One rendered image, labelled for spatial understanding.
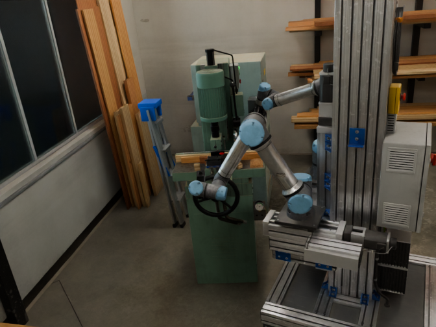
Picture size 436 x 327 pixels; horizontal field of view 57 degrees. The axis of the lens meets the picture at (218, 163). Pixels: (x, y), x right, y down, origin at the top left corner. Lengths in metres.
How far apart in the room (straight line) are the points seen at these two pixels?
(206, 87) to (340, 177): 0.95
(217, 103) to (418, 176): 1.20
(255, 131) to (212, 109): 0.74
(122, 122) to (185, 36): 1.52
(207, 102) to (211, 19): 2.42
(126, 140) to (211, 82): 1.66
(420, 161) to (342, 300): 0.97
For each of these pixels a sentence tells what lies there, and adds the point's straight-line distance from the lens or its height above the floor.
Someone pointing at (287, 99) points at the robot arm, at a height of 1.31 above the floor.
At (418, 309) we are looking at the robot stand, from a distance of 2.69.
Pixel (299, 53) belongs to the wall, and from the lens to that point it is 4.80.
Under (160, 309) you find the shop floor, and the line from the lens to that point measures 2.96.
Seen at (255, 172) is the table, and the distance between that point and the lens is 2.60.
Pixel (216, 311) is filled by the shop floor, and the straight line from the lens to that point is 2.88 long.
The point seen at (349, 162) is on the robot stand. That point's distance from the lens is 2.19.
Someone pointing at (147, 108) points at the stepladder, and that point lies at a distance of 3.40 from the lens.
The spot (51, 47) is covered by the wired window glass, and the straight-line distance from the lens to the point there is 3.69.
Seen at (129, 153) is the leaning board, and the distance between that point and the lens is 4.01.
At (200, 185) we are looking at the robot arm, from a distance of 2.04.
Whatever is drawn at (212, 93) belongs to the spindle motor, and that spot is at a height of 1.39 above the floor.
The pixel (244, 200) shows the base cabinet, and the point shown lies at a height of 0.67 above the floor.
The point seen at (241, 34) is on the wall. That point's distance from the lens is 4.82.
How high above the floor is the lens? 1.96
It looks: 23 degrees down
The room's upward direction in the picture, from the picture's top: 6 degrees counter-clockwise
